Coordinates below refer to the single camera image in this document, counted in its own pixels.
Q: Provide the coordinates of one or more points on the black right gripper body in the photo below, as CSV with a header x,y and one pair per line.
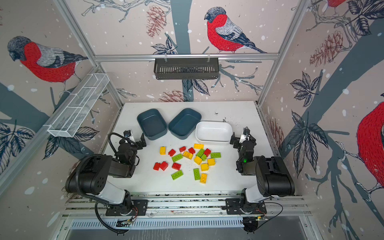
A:
x,y
243,142

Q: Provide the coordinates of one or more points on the yellow square lego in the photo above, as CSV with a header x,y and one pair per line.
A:
x,y
211,162
198,160
204,167

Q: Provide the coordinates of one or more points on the yellow arched lego brick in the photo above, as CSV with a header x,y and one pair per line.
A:
x,y
188,155

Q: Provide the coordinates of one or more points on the small red lego brick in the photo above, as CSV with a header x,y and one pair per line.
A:
x,y
182,148

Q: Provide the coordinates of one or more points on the green long lego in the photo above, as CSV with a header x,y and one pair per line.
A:
x,y
177,175
215,155
177,157
197,175

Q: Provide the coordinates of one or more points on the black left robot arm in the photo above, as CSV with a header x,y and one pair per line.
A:
x,y
90,178

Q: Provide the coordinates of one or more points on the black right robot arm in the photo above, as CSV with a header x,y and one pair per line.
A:
x,y
272,176

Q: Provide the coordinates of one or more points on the white plastic bin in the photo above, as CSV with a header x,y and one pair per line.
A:
x,y
213,133

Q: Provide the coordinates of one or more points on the green lego brick centre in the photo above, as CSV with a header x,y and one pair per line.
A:
x,y
200,153

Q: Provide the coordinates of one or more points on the yellow long lego top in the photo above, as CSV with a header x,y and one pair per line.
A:
x,y
198,146

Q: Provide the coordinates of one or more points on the yellow long lego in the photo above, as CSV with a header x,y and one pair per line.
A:
x,y
203,178
198,146

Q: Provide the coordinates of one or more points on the yellow long lego bottom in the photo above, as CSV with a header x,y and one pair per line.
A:
x,y
203,178

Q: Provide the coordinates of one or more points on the middle dark teal bin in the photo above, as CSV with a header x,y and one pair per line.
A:
x,y
182,125

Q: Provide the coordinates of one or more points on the dark teal bin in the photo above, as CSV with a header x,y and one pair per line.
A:
x,y
152,124
182,125

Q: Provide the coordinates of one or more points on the left dark teal bin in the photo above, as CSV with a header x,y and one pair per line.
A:
x,y
152,124

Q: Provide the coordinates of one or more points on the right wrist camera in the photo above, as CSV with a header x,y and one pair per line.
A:
x,y
246,136

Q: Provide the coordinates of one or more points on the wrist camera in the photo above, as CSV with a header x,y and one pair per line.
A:
x,y
246,136
129,135

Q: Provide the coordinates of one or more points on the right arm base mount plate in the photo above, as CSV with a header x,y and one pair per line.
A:
x,y
237,206

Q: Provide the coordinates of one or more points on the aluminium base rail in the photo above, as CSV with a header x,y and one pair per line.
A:
x,y
218,205

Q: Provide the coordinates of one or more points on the black hanging wire basket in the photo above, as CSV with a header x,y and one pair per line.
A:
x,y
186,69

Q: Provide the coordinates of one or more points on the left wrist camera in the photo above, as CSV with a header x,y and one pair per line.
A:
x,y
129,135

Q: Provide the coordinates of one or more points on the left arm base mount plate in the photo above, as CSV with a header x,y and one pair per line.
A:
x,y
130,208

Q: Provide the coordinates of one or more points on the white mesh wire shelf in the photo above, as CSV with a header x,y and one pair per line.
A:
x,y
81,102

